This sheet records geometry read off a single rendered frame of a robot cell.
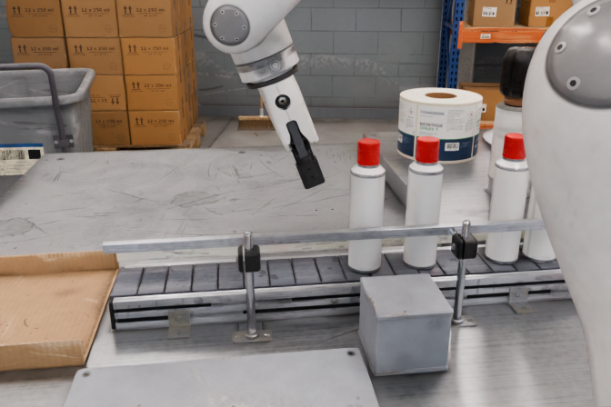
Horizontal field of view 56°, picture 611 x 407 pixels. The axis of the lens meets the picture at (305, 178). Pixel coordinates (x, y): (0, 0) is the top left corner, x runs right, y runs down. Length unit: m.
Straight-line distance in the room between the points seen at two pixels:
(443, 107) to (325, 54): 4.03
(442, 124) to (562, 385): 0.74
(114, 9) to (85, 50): 0.35
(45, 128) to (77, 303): 1.91
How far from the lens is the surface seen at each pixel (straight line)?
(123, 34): 4.15
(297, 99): 0.77
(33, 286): 1.05
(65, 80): 3.53
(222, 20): 0.68
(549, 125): 0.33
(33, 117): 2.82
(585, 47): 0.33
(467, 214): 1.15
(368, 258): 0.89
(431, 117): 1.40
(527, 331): 0.92
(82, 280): 1.04
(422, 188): 0.87
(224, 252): 0.92
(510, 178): 0.92
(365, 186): 0.84
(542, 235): 0.98
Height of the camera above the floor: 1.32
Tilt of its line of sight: 20 degrees down
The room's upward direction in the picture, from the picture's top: straight up
